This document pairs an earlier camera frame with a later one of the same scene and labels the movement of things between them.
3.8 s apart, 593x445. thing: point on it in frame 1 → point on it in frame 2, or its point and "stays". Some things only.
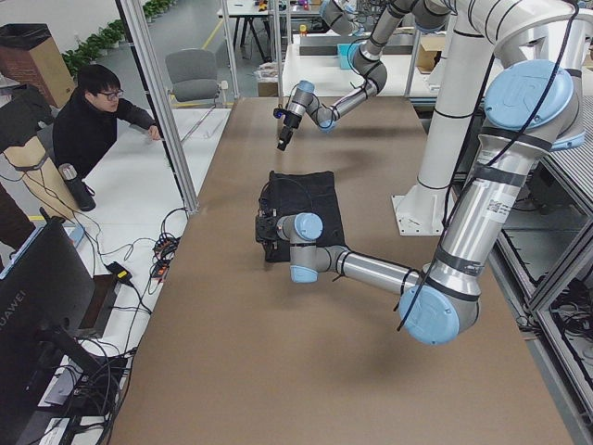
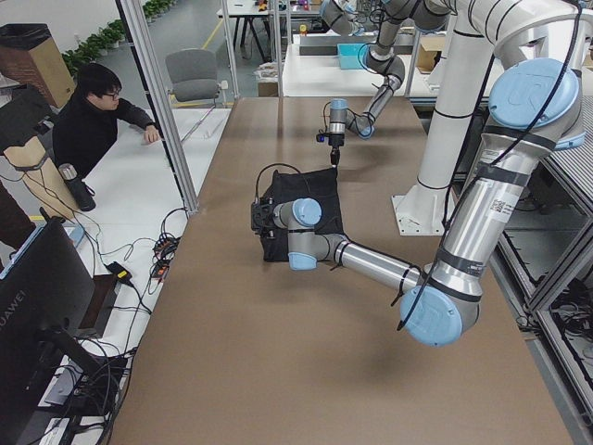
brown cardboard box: [30, 56] stays
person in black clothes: [85, 125] stays
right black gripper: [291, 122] → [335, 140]
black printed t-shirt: [304, 192] stays
